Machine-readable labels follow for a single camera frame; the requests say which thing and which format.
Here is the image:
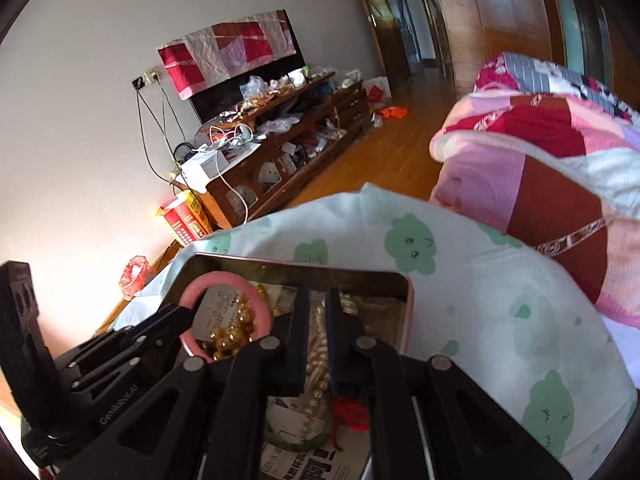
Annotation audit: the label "blue striped cow print quilt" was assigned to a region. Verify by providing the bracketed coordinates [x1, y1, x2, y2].
[472, 51, 640, 122]

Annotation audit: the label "green jade bangle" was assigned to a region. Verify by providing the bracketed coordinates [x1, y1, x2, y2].
[264, 422, 328, 455]

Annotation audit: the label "brown wooden wardrobe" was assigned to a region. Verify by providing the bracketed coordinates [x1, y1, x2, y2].
[345, 0, 640, 111]

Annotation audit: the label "wall power socket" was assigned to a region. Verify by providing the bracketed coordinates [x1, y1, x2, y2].
[131, 67, 162, 90]

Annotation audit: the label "wooden door with handle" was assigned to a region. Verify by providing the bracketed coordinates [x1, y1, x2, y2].
[357, 0, 412, 89]

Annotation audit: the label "white bed sheet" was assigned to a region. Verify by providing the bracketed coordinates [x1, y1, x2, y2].
[600, 310, 640, 392]

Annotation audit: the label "pink metal tin box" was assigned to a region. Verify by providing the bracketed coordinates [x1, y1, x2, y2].
[160, 254, 416, 480]

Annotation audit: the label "clear plastic bag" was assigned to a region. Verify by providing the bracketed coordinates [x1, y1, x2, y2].
[240, 76, 269, 104]

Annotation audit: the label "white cardboard box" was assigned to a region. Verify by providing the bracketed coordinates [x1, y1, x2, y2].
[180, 151, 229, 187]

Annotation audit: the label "black hanging cables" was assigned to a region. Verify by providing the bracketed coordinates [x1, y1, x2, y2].
[135, 85, 182, 184]

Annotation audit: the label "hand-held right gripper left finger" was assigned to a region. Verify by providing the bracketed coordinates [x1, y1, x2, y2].
[55, 285, 311, 480]

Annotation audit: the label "pink bangle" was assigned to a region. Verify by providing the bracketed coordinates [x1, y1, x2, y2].
[177, 271, 274, 362]

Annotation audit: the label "white paper leaflet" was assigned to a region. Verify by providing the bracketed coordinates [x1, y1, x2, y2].
[192, 285, 261, 347]

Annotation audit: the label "red yellow box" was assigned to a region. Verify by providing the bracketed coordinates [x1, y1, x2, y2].
[155, 190, 214, 247]

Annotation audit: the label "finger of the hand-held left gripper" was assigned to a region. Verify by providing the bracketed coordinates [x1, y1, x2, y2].
[52, 302, 198, 367]
[67, 322, 193, 398]

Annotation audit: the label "golden bead bracelet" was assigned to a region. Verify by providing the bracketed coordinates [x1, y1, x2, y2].
[202, 282, 274, 362]

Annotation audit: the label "pink red patchwork quilt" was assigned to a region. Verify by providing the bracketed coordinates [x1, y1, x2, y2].
[429, 94, 640, 322]

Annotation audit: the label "dark wooden television cabinet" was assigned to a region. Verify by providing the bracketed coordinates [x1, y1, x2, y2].
[170, 72, 372, 232]

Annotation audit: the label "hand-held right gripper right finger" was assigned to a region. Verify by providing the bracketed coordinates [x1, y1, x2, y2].
[325, 289, 573, 480]

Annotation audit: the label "black television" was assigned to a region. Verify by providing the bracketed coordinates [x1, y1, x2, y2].
[187, 10, 307, 126]

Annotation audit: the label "white shopping bag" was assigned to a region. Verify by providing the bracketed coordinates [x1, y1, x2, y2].
[364, 76, 392, 106]

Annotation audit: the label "pink glass ashtray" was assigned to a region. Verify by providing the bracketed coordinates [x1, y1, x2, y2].
[120, 256, 151, 301]

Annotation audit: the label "red pink patchwork cloth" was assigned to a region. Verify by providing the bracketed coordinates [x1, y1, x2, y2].
[157, 9, 297, 101]

